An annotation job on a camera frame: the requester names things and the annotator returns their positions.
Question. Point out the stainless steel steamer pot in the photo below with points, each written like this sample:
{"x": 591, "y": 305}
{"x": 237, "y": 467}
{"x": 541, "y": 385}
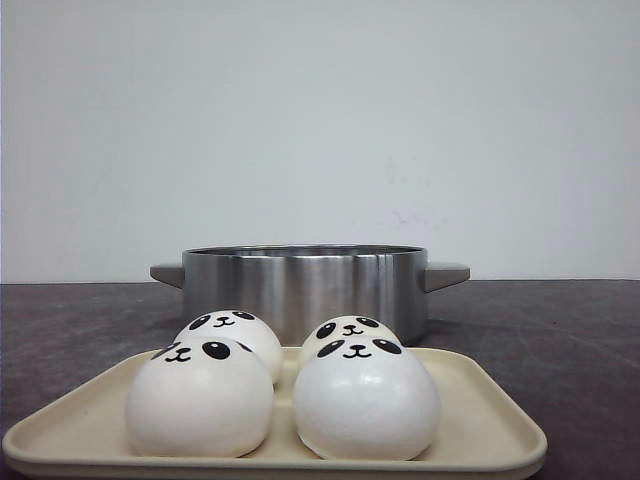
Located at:
{"x": 295, "y": 288}

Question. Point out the beige plastic tray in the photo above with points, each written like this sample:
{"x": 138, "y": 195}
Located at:
{"x": 483, "y": 434}

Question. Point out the panda bun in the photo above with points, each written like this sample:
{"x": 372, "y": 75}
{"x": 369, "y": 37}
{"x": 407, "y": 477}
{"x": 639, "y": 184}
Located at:
{"x": 347, "y": 327}
{"x": 244, "y": 327}
{"x": 204, "y": 396}
{"x": 366, "y": 398}

